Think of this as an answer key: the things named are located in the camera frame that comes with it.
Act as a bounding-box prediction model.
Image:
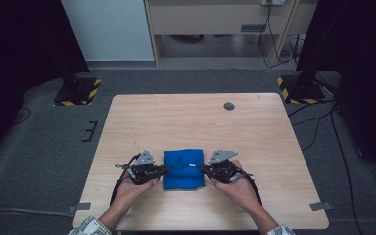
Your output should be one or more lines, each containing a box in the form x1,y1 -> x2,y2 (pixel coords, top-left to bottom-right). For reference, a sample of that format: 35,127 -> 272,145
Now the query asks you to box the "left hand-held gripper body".
123,149 -> 160,186

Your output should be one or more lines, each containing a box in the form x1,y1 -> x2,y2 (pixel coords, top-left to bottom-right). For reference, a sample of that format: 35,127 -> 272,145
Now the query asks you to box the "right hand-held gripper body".
208,149 -> 243,184

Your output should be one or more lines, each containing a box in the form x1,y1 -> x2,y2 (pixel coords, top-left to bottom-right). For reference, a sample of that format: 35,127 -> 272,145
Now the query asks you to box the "blue cloth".
162,148 -> 207,191

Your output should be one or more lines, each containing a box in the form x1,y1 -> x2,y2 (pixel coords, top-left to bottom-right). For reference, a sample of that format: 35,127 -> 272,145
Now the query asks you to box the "person's left hand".
112,175 -> 161,210

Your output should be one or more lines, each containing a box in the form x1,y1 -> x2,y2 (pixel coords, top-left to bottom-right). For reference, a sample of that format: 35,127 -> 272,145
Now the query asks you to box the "person's right hand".
213,159 -> 259,210

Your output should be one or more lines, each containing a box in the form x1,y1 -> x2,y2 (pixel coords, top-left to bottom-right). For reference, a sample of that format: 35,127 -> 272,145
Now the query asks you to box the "grey tape piece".
308,201 -> 333,212
68,202 -> 92,214

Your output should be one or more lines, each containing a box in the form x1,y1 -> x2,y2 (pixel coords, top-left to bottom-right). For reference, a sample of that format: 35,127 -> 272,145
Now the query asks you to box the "black striped stand base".
276,74 -> 327,106
53,76 -> 102,107

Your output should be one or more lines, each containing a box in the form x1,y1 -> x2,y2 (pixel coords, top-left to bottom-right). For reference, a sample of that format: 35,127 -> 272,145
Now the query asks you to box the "white panel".
60,0 -> 155,63

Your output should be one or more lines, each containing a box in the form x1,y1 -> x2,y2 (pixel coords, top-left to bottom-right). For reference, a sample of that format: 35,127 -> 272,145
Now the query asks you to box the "light wooden desk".
143,0 -> 317,68

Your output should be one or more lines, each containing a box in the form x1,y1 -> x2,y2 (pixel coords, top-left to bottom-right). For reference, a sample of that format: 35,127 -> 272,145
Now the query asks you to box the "black curtain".
0,0 -> 91,170
295,0 -> 376,187

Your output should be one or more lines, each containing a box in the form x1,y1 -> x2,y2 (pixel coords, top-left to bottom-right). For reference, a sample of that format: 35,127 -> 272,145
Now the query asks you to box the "white power strip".
260,0 -> 287,7

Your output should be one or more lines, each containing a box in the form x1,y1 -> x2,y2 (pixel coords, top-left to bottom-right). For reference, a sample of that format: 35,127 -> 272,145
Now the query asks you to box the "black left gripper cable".
110,153 -> 141,207

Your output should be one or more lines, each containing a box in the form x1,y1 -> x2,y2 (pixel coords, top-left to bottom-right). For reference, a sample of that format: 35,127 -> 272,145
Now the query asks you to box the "long black floor cable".
330,107 -> 357,235

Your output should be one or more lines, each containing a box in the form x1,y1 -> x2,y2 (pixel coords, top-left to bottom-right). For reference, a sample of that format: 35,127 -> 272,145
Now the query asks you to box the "thin black floor cable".
13,107 -> 33,125

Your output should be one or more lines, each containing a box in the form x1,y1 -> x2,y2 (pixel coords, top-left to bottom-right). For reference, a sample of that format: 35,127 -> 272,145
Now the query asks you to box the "black hanging power cable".
258,0 -> 297,69

